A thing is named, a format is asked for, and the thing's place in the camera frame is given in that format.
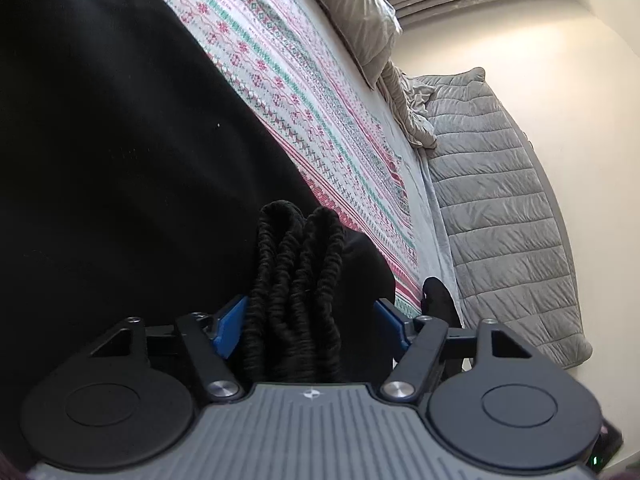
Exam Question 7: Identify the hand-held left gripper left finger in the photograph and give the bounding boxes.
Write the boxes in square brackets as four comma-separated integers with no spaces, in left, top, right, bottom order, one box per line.
[90,295,249,402]

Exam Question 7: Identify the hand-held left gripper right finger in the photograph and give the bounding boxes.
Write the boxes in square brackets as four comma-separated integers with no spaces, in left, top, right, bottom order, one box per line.
[372,299,533,403]

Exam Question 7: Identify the black pants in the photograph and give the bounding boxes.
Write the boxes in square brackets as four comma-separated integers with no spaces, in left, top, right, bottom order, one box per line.
[0,0,463,471]

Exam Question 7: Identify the grey quilted comforter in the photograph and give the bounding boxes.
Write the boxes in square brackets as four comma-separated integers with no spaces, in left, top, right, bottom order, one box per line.
[412,67,594,371]

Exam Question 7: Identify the crumpled light sheet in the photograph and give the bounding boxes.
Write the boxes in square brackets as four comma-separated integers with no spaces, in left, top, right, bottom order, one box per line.
[377,60,438,150]

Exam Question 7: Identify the beige pillow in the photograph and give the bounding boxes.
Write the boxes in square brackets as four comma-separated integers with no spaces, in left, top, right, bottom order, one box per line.
[287,0,403,88]

